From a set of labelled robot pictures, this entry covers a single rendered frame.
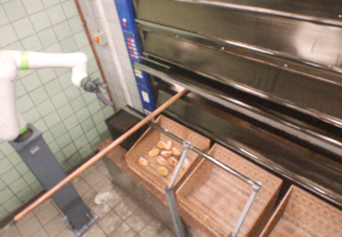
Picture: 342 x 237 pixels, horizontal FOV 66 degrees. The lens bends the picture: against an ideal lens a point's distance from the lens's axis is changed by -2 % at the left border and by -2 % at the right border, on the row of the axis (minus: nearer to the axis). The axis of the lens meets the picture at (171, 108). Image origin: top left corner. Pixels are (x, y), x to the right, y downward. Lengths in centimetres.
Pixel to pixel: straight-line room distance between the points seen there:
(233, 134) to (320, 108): 70
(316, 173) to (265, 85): 60
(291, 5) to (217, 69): 59
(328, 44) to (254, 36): 34
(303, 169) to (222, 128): 60
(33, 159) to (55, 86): 89
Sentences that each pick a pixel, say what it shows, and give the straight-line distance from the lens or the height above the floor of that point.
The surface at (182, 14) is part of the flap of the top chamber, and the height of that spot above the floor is 181.
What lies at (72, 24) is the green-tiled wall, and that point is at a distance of 279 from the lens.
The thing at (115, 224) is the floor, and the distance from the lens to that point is 286.
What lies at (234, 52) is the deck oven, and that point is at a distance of 156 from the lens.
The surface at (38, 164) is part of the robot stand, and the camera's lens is 226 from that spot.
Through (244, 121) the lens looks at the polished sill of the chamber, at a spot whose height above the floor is 117.
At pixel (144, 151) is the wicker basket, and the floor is 62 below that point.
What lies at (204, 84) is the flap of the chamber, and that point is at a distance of 175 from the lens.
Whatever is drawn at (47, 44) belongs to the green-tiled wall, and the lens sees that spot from 272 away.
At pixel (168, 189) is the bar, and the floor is 95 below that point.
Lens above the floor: 239
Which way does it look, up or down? 39 degrees down
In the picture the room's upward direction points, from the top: 11 degrees counter-clockwise
